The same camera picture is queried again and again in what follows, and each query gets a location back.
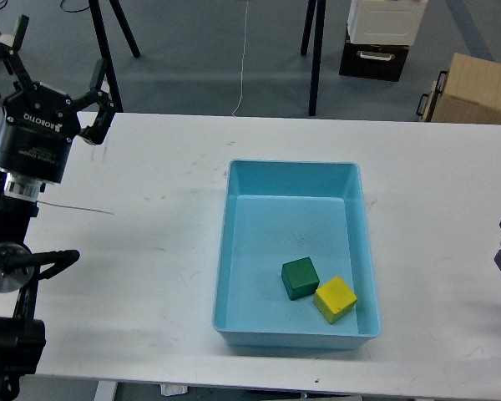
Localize white hanging cord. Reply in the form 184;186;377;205
231;0;249;119

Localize yellow wooden block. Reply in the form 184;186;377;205
312;276;357;324

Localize black left stand legs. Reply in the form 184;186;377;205
88;0;141;113

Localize black stand legs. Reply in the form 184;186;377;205
300;0;326;117
88;0;141;113

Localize white storage box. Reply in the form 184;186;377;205
347;1;428;46

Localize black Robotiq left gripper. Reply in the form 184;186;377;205
0;14;117;185

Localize black storage box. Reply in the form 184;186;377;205
339;39;410;82

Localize light wooden cabinet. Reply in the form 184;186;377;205
416;53;501;125

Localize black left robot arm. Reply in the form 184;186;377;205
0;16;117;400

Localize green wooden block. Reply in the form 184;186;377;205
281;256;320;301

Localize light blue plastic box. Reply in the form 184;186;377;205
213;160;382;350

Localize black right stand legs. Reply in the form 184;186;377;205
300;0;326;117

